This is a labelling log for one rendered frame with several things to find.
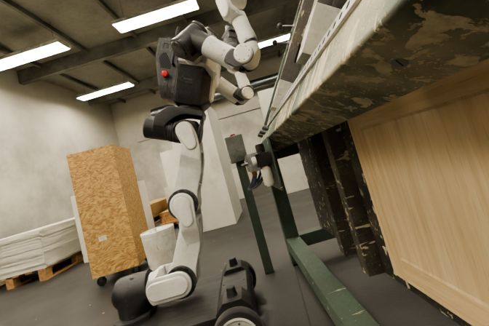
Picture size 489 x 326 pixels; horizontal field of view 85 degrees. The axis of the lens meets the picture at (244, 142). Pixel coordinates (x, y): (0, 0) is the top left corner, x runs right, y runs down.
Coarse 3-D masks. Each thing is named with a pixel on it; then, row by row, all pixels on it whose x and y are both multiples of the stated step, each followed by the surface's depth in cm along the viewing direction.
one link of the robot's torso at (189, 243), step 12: (180, 204) 121; (192, 204) 122; (180, 216) 121; (192, 216) 121; (180, 228) 121; (192, 228) 122; (180, 240) 124; (192, 240) 124; (180, 252) 124; (192, 252) 124; (180, 264) 123; (192, 264) 123; (192, 276) 122; (192, 288) 121
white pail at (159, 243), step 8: (168, 224) 256; (144, 232) 247; (152, 232) 233; (160, 232) 231; (168, 232) 236; (144, 240) 232; (152, 240) 229; (160, 240) 230; (168, 240) 234; (176, 240) 246; (144, 248) 235; (152, 248) 229; (160, 248) 230; (168, 248) 233; (152, 256) 229; (160, 256) 229; (168, 256) 231; (152, 264) 230; (160, 264) 228
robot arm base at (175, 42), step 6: (198, 24) 114; (204, 30) 115; (174, 42) 110; (180, 42) 109; (174, 48) 113; (180, 48) 110; (186, 48) 110; (180, 54) 114; (186, 54) 112; (192, 54) 115; (198, 54) 116; (192, 60) 115
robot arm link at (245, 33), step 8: (240, 16) 106; (240, 24) 106; (248, 24) 107; (240, 32) 106; (248, 32) 105; (240, 40) 107; (248, 40) 105; (256, 40) 106; (256, 48) 104; (256, 56) 106; (248, 64) 105; (256, 64) 110
